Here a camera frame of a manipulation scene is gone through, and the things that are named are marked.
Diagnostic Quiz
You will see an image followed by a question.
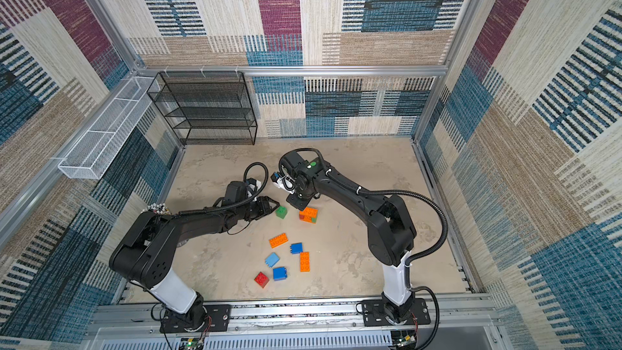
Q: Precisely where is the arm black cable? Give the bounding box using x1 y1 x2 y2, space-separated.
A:
174 161 271 237
279 147 449 350

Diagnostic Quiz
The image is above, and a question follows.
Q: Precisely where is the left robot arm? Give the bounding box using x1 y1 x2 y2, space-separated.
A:
109 178 280 314

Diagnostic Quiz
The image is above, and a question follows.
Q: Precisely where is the red lego brick left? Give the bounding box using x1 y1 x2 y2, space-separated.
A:
254 272 271 288

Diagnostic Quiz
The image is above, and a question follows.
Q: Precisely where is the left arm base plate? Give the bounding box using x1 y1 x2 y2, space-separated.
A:
160 305 232 334

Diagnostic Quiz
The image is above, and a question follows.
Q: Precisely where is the circuit board with leds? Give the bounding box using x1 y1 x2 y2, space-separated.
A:
390 331 417 350

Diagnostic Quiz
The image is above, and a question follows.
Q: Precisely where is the cup of pens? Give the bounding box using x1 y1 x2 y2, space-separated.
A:
145 204 171 215

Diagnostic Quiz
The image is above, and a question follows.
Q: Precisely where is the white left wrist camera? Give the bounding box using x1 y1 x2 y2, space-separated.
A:
246 178 261 194

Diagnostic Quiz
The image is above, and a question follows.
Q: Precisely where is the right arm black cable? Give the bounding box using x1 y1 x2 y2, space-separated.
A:
279 147 449 350

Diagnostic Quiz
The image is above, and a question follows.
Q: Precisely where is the white wire mesh basket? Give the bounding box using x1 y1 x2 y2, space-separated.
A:
58 76 153 180

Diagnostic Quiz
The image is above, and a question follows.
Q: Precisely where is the dark green lego brick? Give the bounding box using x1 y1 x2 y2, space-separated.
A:
275 206 288 219

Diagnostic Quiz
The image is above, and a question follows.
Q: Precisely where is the white cable duct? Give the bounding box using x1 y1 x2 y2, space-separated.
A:
101 331 393 349

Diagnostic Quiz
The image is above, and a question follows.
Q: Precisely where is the blue lego brick centre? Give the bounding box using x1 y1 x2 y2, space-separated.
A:
290 242 304 254

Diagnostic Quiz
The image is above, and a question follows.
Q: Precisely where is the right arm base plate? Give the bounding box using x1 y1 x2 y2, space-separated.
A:
359 297 432 327

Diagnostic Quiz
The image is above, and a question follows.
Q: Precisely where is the light blue lego brick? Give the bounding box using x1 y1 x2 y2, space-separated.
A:
265 253 280 268

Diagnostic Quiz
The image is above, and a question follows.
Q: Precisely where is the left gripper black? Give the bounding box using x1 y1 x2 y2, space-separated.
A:
236 197 282 223

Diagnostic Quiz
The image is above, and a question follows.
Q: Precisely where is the black wire mesh shelf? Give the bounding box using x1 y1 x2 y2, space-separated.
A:
147 71 258 146

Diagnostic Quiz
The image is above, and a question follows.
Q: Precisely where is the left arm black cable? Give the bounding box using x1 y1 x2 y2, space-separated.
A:
174 161 271 237

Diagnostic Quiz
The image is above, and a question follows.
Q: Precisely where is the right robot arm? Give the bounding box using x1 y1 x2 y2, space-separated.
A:
279 149 416 324

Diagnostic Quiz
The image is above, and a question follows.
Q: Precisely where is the blue lego brick lower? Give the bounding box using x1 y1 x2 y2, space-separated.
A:
273 267 288 281

